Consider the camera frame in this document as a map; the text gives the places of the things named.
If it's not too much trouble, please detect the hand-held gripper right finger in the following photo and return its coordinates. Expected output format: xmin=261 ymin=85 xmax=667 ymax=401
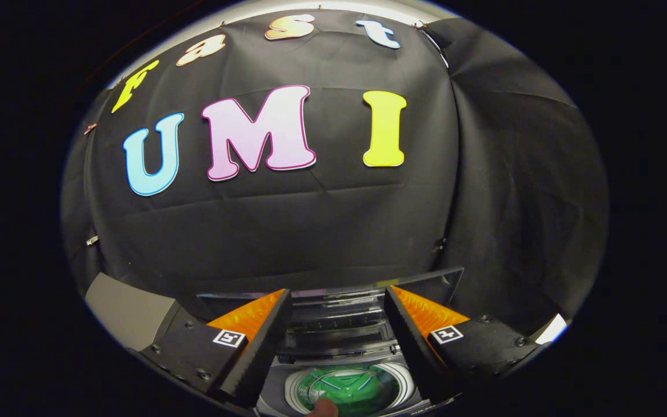
xmin=384 ymin=286 xmax=543 ymax=403

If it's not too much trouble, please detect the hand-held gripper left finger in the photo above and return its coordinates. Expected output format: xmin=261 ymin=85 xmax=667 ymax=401
xmin=140 ymin=288 xmax=294 ymax=409

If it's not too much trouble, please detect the grey washing machine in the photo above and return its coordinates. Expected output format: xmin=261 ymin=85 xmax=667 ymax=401
xmin=255 ymin=345 xmax=434 ymax=416

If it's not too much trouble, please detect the green polo shirt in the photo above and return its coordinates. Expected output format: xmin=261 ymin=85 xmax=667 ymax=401
xmin=299 ymin=365 xmax=401 ymax=415

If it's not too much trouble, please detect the black backdrop cloth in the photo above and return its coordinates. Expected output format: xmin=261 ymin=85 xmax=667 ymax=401
xmin=61 ymin=9 xmax=609 ymax=342

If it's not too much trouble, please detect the white card with yellow label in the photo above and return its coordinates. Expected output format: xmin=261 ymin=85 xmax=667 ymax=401
xmin=533 ymin=314 xmax=569 ymax=345

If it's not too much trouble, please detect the grey table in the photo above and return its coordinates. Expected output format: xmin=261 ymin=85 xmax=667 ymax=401
xmin=85 ymin=272 xmax=181 ymax=352

